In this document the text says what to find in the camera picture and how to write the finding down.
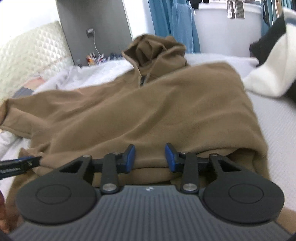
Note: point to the brown hooded sweatshirt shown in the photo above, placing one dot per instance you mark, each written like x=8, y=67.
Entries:
x=201, y=109

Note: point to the striped hanging garment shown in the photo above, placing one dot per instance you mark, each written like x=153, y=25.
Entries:
x=235, y=9

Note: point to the bottles on nightstand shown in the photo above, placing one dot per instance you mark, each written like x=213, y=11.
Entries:
x=93, y=60

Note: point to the blue curtain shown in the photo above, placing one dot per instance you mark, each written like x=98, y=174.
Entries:
x=161, y=17

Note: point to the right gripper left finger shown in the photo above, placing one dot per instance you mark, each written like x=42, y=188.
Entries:
x=114, y=164

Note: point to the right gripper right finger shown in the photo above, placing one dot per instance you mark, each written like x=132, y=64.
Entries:
x=185, y=163

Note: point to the left hand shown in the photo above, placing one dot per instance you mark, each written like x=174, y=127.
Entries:
x=3, y=216

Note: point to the black and white fleece garment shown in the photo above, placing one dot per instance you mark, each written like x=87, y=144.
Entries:
x=274, y=76

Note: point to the cream quilted headboard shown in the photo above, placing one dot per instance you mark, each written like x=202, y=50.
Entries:
x=38, y=54

